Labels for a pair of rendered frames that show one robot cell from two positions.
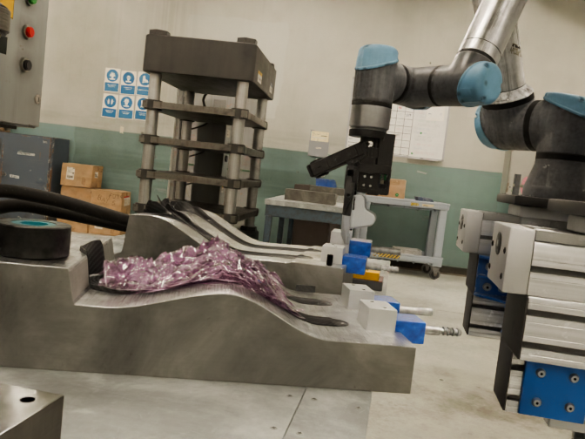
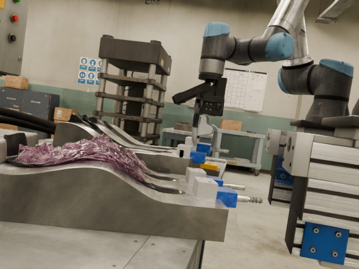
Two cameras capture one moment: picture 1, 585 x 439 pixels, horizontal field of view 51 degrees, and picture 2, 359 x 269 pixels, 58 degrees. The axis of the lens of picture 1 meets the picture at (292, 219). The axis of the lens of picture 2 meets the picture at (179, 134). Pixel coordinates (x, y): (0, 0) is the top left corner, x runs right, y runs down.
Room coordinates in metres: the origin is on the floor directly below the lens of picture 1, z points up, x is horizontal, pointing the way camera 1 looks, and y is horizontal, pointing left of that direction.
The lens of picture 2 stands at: (0.16, -0.07, 0.99)
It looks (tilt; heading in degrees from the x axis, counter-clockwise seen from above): 3 degrees down; 1
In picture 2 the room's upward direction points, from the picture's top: 8 degrees clockwise
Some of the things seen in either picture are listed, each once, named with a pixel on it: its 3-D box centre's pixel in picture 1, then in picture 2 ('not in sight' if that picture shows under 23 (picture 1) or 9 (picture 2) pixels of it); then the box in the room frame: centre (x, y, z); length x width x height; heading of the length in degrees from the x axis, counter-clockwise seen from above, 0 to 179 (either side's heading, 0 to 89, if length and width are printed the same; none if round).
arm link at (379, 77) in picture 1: (376, 77); (216, 42); (1.14, -0.12, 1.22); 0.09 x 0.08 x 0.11; 130
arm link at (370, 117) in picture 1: (369, 119); (211, 69); (1.14, -0.12, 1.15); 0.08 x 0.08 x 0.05
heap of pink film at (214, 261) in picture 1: (203, 268); (90, 152); (0.77, 0.11, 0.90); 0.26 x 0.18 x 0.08; 97
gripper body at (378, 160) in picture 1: (368, 164); (210, 96); (1.14, -0.13, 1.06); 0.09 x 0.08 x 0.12; 80
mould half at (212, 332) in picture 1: (197, 301); (84, 175); (0.77, 0.11, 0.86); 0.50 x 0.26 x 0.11; 97
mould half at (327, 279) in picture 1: (217, 253); (115, 149); (1.13, 0.13, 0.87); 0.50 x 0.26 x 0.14; 80
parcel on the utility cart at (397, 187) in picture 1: (385, 190); (230, 126); (7.04, -1.03, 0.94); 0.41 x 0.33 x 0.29; 92
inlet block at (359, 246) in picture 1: (366, 247); (207, 148); (1.14, -0.14, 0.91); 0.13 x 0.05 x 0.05; 80
